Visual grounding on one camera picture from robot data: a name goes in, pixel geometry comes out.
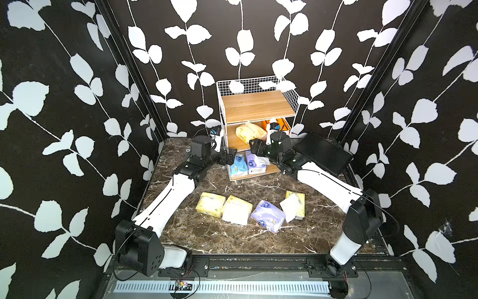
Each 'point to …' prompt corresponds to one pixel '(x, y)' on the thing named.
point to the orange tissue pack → (282, 123)
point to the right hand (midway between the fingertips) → (253, 139)
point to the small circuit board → (180, 285)
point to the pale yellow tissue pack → (294, 205)
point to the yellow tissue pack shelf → (247, 132)
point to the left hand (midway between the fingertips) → (228, 144)
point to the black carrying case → (328, 154)
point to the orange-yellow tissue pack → (236, 210)
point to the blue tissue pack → (239, 167)
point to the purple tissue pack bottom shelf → (256, 164)
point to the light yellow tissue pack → (211, 204)
